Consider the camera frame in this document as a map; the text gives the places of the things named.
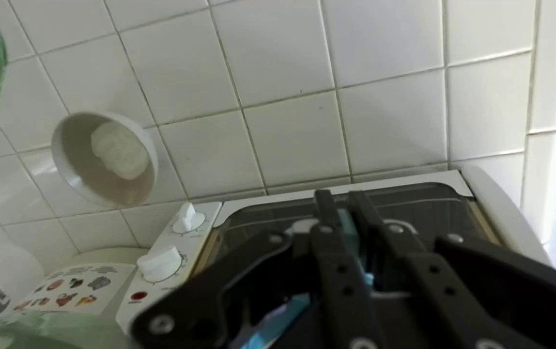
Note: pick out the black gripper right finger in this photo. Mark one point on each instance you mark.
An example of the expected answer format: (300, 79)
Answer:
(399, 263)

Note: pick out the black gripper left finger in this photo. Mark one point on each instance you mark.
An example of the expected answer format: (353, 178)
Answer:
(345, 306)

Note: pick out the white toaster oven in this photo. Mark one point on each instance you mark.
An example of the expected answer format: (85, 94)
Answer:
(446, 203)

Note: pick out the small white bowl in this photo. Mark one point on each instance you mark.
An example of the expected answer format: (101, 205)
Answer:
(105, 158)

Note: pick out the white food steamer appliance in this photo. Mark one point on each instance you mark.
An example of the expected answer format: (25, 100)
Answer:
(68, 308)

